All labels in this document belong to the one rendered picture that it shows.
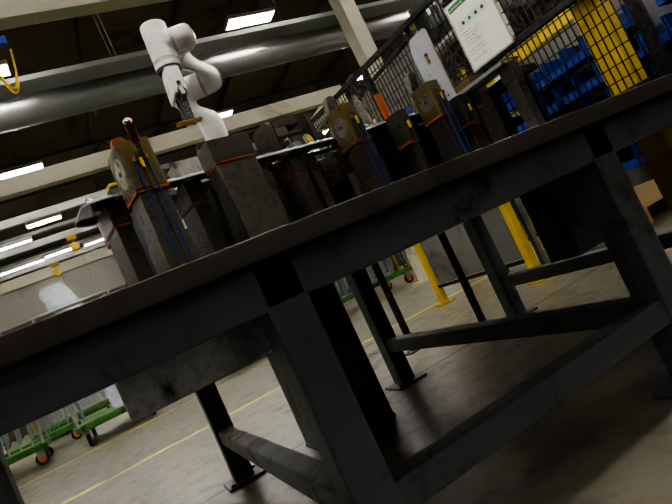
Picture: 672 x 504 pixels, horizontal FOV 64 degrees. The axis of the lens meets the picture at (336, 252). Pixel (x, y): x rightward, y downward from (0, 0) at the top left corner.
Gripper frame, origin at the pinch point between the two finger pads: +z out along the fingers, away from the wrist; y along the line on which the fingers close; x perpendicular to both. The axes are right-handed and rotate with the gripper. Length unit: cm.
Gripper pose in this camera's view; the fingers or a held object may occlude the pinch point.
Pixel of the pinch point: (187, 115)
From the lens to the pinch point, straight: 184.8
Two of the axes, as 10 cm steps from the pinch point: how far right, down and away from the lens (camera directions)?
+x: 8.6, -3.2, 4.0
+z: 3.7, 9.3, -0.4
